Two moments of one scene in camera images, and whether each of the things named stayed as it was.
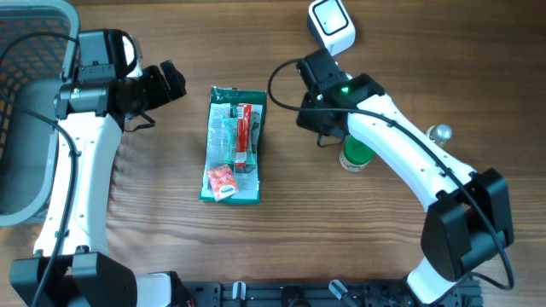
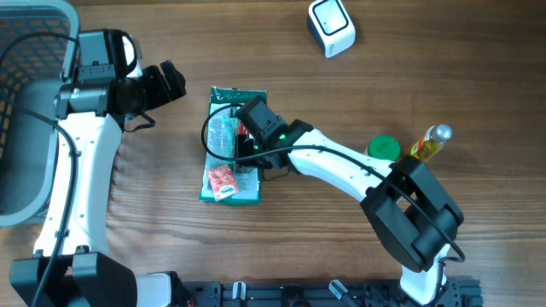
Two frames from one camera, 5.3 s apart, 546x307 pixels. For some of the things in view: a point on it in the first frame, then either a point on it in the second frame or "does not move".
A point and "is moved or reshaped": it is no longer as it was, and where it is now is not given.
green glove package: x=235 y=121 does not move
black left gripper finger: x=176 y=80 does not move
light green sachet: x=229 y=130 does not move
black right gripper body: x=327 y=125 to x=261 y=144
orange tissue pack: x=222 y=181 does not move
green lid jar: x=356 y=155 is moved or reshaped
